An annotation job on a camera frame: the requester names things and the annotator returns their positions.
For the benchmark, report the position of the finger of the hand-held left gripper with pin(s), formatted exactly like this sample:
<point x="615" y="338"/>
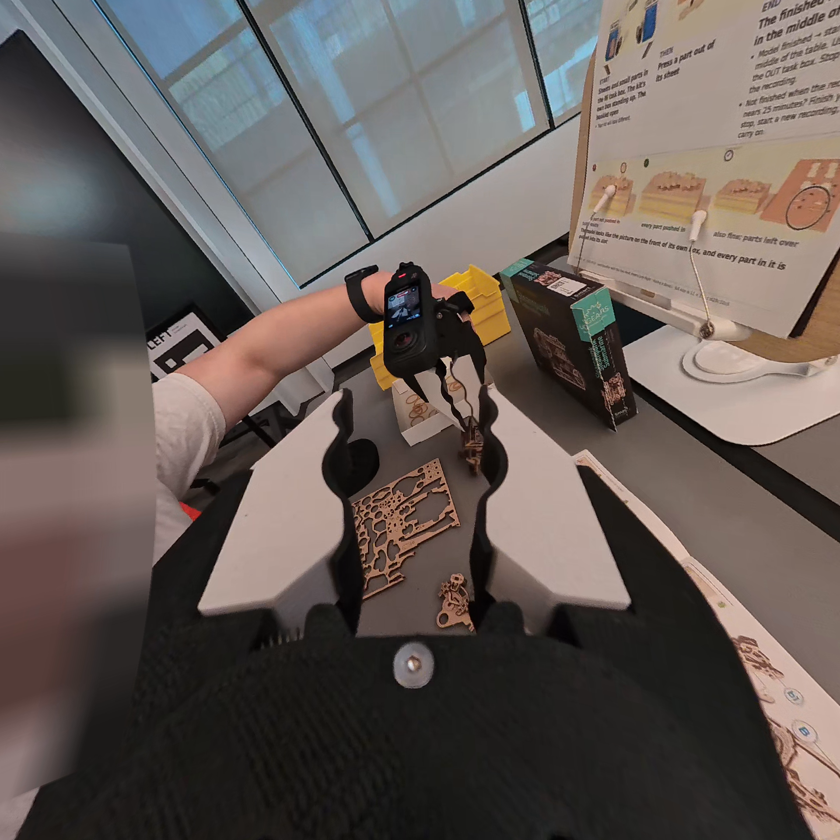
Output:
<point x="469" y="374"/>
<point x="443" y="394"/>

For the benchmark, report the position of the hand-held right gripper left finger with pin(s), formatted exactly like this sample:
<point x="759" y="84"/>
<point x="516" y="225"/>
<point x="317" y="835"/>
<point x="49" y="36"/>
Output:
<point x="275" y="525"/>

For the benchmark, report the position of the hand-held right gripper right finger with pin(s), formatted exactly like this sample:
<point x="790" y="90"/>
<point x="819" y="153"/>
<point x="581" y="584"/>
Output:
<point x="551" y="525"/>

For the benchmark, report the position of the round wooden gear assembly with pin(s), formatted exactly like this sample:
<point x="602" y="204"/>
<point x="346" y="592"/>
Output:
<point x="471" y="446"/>

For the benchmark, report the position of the small wooden model assembly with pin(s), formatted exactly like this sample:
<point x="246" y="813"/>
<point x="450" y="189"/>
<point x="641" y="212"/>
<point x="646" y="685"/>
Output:
<point x="455" y="600"/>

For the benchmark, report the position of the person's left forearm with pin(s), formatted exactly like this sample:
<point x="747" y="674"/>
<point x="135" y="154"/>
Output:
<point x="275" y="354"/>

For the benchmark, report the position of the punched wooden parts sheet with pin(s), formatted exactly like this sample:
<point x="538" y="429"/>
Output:
<point x="438" y="485"/>

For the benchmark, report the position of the black model kit box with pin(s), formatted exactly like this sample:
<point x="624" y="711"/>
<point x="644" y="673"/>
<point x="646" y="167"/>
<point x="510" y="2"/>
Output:
<point x="571" y="367"/>

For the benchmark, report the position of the person's left hand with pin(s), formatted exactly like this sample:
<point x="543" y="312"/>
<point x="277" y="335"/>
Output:
<point x="449" y="292"/>

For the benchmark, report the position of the pile of rubber bands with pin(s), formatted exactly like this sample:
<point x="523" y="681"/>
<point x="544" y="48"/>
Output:
<point x="415" y="410"/>

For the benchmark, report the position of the white cardboard tray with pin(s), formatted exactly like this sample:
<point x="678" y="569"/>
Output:
<point x="426" y="434"/>

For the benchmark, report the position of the black wristband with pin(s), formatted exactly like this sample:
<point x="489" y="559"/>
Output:
<point x="359" y="298"/>

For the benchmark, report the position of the yellow plastic bin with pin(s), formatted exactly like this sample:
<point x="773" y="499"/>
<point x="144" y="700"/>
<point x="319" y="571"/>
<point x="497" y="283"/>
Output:
<point x="485" y="308"/>

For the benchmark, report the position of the black wrist rest pad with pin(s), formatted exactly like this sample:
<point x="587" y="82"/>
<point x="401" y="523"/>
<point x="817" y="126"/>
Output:
<point x="364" y="466"/>

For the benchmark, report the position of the person's white shirt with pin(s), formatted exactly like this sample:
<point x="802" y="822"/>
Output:
<point x="184" y="426"/>

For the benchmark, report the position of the black framed sign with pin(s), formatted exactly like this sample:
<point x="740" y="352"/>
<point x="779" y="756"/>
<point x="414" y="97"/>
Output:
<point x="190" y="341"/>

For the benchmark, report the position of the large window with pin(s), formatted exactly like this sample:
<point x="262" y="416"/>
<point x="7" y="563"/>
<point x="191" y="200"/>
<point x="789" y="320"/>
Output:
<point x="295" y="131"/>

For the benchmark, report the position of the paper instruction booklet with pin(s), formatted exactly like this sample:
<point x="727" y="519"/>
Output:
<point x="787" y="722"/>

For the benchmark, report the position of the printed instruction sheet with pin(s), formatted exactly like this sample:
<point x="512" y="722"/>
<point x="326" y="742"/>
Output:
<point x="689" y="98"/>

